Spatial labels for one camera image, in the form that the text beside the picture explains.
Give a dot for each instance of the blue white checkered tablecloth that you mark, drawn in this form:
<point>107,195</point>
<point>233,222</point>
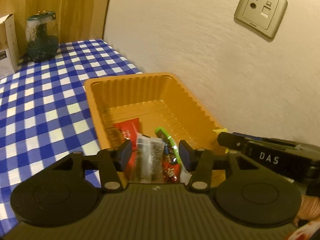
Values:
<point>45,114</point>

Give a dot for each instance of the large red snack packet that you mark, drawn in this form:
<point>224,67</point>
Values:
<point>130,130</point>

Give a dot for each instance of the person's right hand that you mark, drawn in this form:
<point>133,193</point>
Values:
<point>309,209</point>

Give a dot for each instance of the white green snack bar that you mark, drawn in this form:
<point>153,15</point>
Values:
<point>172,148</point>

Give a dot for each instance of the network wall outlet plate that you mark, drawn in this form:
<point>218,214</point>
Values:
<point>265,16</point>

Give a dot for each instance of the white product box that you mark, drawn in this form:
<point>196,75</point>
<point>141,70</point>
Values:
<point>8,46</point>

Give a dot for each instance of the green glass jar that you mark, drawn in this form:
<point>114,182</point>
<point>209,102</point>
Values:
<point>42,36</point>

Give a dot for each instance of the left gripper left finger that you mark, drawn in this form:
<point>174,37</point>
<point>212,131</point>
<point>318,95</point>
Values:
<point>111,165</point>

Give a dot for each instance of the orange plastic tray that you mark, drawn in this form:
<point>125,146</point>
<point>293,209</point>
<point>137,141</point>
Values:
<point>158,100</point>

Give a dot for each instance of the yellow green candy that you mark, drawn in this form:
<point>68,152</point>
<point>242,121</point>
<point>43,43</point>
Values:
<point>218,131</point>

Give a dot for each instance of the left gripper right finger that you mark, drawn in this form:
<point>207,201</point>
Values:
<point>200,162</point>

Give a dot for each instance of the red candy with figure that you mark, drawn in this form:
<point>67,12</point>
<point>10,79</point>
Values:
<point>171,169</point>

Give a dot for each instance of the grey seaweed snack packet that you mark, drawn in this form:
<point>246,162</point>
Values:
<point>148,160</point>

